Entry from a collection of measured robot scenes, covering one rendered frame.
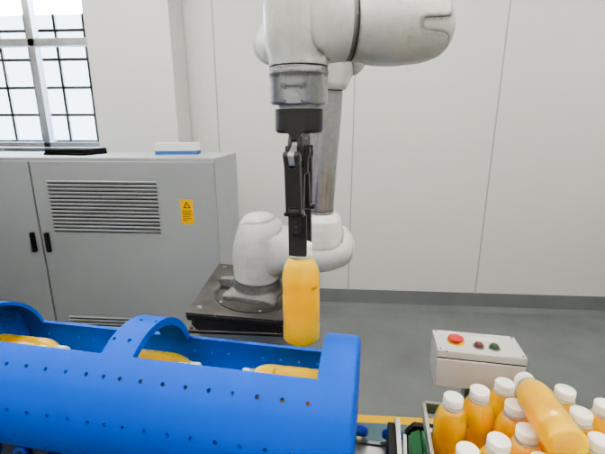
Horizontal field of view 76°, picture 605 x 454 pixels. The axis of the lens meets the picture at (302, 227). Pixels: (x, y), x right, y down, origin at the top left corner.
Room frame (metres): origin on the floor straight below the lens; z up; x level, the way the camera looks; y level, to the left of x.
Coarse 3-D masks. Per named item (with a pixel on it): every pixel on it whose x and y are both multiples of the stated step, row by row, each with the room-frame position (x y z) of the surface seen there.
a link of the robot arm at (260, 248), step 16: (240, 224) 1.19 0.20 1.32; (256, 224) 1.15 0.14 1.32; (272, 224) 1.17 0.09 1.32; (240, 240) 1.16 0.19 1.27; (256, 240) 1.14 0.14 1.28; (272, 240) 1.15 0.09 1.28; (240, 256) 1.15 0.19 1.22; (256, 256) 1.14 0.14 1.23; (272, 256) 1.15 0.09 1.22; (288, 256) 1.16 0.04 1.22; (240, 272) 1.16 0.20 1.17; (256, 272) 1.14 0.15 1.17; (272, 272) 1.15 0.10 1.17
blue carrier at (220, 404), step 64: (0, 320) 0.85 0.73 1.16; (0, 384) 0.62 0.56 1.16; (64, 384) 0.60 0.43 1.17; (128, 384) 0.59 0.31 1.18; (192, 384) 0.57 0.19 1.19; (256, 384) 0.56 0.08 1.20; (320, 384) 0.55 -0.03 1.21; (64, 448) 0.59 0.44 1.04; (128, 448) 0.55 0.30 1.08; (192, 448) 0.53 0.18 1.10; (256, 448) 0.51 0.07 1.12; (320, 448) 0.50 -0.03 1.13
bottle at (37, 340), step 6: (0, 336) 0.83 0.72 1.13; (6, 336) 0.83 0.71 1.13; (12, 336) 0.83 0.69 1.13; (18, 336) 0.83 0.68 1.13; (24, 336) 0.83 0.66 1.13; (30, 336) 0.83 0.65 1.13; (36, 342) 0.80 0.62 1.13; (42, 342) 0.80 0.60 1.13; (48, 342) 0.81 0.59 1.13; (54, 342) 0.81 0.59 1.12
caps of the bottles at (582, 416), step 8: (560, 384) 0.72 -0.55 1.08; (560, 392) 0.69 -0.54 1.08; (568, 392) 0.69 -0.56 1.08; (568, 400) 0.69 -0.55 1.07; (600, 400) 0.67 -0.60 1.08; (576, 408) 0.65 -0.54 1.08; (584, 408) 0.65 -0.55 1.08; (600, 408) 0.65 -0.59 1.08; (576, 416) 0.63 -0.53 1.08; (584, 416) 0.62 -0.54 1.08; (592, 416) 0.62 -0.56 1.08; (584, 424) 0.62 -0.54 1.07; (592, 432) 0.58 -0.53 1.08; (600, 432) 0.58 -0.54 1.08; (592, 440) 0.57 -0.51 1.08; (600, 440) 0.57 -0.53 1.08; (592, 448) 0.56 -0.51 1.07; (600, 448) 0.55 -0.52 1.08
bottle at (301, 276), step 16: (288, 272) 0.61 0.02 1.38; (304, 272) 0.61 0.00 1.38; (288, 288) 0.61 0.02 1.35; (304, 288) 0.60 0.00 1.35; (288, 304) 0.61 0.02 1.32; (304, 304) 0.60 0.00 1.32; (288, 320) 0.61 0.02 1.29; (304, 320) 0.60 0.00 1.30; (288, 336) 0.61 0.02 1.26; (304, 336) 0.60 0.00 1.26
